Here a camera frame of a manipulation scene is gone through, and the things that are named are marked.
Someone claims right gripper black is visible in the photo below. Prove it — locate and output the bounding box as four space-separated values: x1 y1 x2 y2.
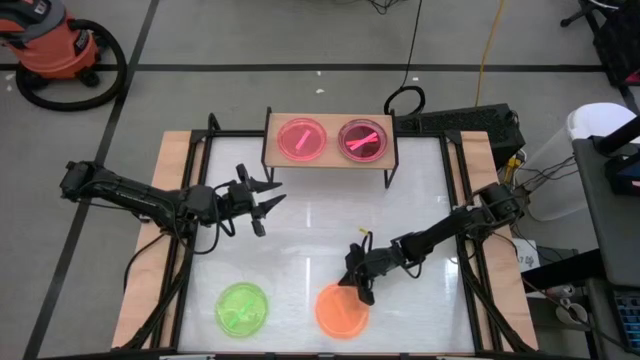
337 242 402 307

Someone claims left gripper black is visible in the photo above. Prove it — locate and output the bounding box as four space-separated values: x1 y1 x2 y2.
215 163 288 238

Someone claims transparent orange plate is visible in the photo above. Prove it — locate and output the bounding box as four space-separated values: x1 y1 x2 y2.
314 282 372 341

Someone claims transparent pink plate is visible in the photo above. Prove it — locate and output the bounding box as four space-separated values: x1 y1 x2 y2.
337 117 390 164
276 117 329 162

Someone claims black-framed wooden shelf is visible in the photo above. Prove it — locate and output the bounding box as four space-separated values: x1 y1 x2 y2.
260 106 400 190

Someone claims wooden table side board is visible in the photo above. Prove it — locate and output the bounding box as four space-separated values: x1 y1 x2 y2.
110 130 212 350
451 130 540 352

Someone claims transparent green plate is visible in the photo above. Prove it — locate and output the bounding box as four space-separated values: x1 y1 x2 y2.
214 281 271 339

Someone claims white paper sheet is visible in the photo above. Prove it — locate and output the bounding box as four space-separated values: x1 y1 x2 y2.
511 238 542 274

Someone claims black vented computer case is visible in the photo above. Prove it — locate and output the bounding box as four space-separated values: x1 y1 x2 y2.
394 102 527 170

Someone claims white plastic bin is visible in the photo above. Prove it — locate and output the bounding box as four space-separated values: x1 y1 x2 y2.
519 102 640 222

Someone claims grey desk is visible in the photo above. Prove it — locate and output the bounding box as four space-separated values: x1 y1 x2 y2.
571 134 640 289

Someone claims orange shop vacuum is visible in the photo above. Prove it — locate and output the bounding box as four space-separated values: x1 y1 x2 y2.
0 0 102 89

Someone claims black keyboard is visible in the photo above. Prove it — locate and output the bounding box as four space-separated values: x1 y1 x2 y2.
613 293 640 342

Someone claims black chair base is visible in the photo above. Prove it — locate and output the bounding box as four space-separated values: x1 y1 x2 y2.
559 0 640 87

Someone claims black metal table frame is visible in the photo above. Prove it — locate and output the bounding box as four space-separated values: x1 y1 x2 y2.
122 112 532 354

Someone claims black vacuum hose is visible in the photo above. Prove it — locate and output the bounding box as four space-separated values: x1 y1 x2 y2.
14 18 129 113

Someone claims black hanging cable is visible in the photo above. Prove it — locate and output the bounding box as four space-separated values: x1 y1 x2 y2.
383 0 427 117

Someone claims yellow hanging cable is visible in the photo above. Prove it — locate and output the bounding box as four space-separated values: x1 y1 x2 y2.
473 0 507 108

